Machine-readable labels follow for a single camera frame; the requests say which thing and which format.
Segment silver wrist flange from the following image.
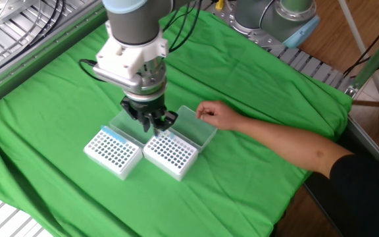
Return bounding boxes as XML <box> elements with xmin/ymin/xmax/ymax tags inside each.
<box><xmin>123</xmin><ymin>57</ymin><xmax>168</xmax><ymax>101</ymax></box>

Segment person's hand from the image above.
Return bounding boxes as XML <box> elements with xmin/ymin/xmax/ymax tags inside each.
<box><xmin>195</xmin><ymin>100</ymin><xmax>243</xmax><ymax>132</ymax></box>

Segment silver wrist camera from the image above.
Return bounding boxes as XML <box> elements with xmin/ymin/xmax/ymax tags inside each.
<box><xmin>92</xmin><ymin>64</ymin><xmax>143</xmax><ymax>95</ymax></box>

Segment black floor cables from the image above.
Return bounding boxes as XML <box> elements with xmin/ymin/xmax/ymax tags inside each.
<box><xmin>342</xmin><ymin>11</ymin><xmax>379</xmax><ymax>79</ymax></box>

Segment silver metal plate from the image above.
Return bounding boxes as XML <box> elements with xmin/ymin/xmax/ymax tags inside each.
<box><xmin>0</xmin><ymin>0</ymin><xmax>41</xmax><ymax>26</ymax></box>

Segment aluminium corner post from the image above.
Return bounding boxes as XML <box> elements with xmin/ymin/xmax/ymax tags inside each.
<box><xmin>352</xmin><ymin>20</ymin><xmax>379</xmax><ymax>97</ymax></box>

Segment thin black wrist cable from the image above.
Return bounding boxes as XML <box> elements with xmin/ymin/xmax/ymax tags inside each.
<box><xmin>162</xmin><ymin>0</ymin><xmax>192</xmax><ymax>45</ymax></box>

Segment aluminium table edge rail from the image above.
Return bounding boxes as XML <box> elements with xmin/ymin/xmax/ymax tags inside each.
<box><xmin>345</xmin><ymin>117</ymin><xmax>379</xmax><ymax>165</ymax></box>

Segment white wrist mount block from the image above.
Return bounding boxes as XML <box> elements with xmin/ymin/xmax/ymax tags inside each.
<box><xmin>95</xmin><ymin>21</ymin><xmax>170</xmax><ymax>80</ymax></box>

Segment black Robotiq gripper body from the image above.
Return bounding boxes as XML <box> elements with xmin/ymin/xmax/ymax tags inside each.
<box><xmin>122</xmin><ymin>93</ymin><xmax>167</xmax><ymax>123</ymax></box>

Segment green table cloth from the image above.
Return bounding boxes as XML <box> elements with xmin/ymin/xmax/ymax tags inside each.
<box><xmin>0</xmin><ymin>6</ymin><xmax>354</xmax><ymax>237</ymax></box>

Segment white pipette tip rack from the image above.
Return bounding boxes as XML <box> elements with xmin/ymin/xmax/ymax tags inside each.
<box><xmin>142</xmin><ymin>130</ymin><xmax>199</xmax><ymax>182</ymax></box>
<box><xmin>83</xmin><ymin>126</ymin><xmax>143</xmax><ymax>181</ymax></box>

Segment thin white pole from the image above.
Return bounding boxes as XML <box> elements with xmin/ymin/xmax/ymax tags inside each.
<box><xmin>337</xmin><ymin>0</ymin><xmax>379</xmax><ymax>108</ymax></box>

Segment grey aluminium frame rail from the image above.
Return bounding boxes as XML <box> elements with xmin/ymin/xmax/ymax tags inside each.
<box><xmin>0</xmin><ymin>6</ymin><xmax>108</xmax><ymax>115</ymax></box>

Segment person's bare forearm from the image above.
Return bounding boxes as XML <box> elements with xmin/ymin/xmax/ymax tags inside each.
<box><xmin>238</xmin><ymin>117</ymin><xmax>353</xmax><ymax>178</ymax></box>

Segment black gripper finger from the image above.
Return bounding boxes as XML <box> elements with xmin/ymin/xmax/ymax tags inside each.
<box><xmin>120</xmin><ymin>98</ymin><xmax>151</xmax><ymax>134</ymax></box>
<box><xmin>156</xmin><ymin>110</ymin><xmax>179</xmax><ymax>132</ymax></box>

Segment dark wrist camera cable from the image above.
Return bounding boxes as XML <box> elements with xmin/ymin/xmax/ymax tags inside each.
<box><xmin>78</xmin><ymin>0</ymin><xmax>203</xmax><ymax>83</ymax></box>

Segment black table cable bundle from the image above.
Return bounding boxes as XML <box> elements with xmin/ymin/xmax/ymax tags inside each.
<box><xmin>0</xmin><ymin>0</ymin><xmax>67</xmax><ymax>85</ymax></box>

